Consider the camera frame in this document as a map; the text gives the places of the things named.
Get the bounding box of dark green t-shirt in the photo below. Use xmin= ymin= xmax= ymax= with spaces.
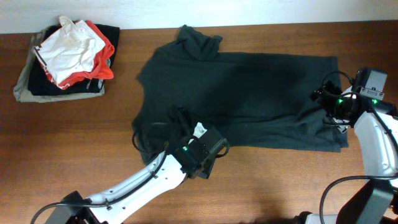
xmin=132 ymin=26 xmax=348 ymax=163

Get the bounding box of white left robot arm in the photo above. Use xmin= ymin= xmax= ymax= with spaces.
xmin=41 ymin=133 xmax=229 ymax=224

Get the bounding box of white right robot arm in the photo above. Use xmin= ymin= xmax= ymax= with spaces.
xmin=297 ymin=82 xmax=397 ymax=224

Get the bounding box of red folded garment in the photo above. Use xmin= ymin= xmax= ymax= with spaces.
xmin=35 ymin=19 xmax=120 ymax=90

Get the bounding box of white folded garment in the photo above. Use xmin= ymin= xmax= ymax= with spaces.
xmin=33 ymin=16 xmax=106 ymax=88

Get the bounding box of black folded garment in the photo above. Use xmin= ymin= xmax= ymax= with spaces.
xmin=27 ymin=21 xmax=120 ymax=96

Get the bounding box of grey folded garment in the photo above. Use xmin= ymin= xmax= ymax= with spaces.
xmin=13 ymin=25 xmax=105 ymax=103

